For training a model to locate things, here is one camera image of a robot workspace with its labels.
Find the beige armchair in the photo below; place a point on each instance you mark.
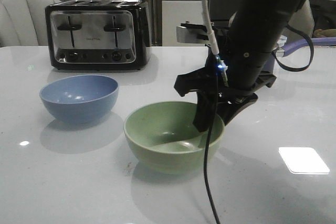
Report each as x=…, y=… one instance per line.
x=303, y=21
x=23, y=22

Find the dark blue saucepan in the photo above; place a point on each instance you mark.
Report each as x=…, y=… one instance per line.
x=286, y=49

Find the white cabinet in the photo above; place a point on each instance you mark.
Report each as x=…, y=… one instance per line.
x=175, y=12

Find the beige armchair right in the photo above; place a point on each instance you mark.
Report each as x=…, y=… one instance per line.
x=303, y=21

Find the blue bowl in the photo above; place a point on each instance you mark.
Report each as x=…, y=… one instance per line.
x=80, y=99

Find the green bowl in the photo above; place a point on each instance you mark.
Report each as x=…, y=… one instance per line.
x=163, y=138

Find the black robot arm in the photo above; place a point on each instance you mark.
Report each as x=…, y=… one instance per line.
x=258, y=24

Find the black and chrome toaster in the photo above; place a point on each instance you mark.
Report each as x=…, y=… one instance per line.
x=98, y=34

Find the dark kitchen counter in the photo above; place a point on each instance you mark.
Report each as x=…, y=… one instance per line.
x=323, y=12

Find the beige armchair left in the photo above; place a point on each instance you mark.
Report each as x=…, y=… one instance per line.
x=23, y=22

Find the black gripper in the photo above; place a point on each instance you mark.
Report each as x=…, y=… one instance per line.
x=231, y=74

